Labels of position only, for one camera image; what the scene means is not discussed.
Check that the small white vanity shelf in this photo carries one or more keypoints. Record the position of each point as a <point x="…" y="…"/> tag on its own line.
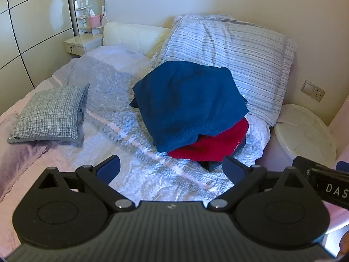
<point x="81" y="8"/>

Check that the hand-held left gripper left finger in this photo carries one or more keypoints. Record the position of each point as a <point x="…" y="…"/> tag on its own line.
<point x="109" y="167"/>

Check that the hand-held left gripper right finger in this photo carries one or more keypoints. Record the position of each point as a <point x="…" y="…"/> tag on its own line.
<point x="234" y="167"/>

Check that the striped pillow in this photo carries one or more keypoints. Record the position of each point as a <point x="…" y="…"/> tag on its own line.
<point x="245" y="51"/>

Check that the white round stool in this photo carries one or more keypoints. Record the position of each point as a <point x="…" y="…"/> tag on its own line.
<point x="302" y="133"/>

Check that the grey checked cushion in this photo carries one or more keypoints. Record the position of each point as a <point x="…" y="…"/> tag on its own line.
<point x="46" y="114"/>

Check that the white wall socket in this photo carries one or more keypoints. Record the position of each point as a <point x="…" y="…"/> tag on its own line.
<point x="318" y="94"/>

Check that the white wall switch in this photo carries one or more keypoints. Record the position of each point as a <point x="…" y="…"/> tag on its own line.
<point x="307" y="87"/>

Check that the white nightstand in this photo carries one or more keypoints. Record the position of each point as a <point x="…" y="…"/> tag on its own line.
<point x="81" y="45"/>

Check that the blue knit sweater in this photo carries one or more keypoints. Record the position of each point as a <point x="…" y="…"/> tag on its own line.
<point x="185" y="101"/>

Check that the pink tissue box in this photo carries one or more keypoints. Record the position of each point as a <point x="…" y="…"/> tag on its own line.
<point x="94" y="21"/>

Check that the cream wardrobe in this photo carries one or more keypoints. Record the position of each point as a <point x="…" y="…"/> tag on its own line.
<point x="32" y="19"/>

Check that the red knit sweater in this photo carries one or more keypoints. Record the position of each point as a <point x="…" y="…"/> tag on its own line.
<point x="212" y="147"/>

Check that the white padded headboard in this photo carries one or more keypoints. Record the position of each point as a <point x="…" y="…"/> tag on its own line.
<point x="131" y="34"/>

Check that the pink fleece bedsheet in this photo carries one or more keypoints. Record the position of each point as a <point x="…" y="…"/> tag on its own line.
<point x="16" y="174"/>

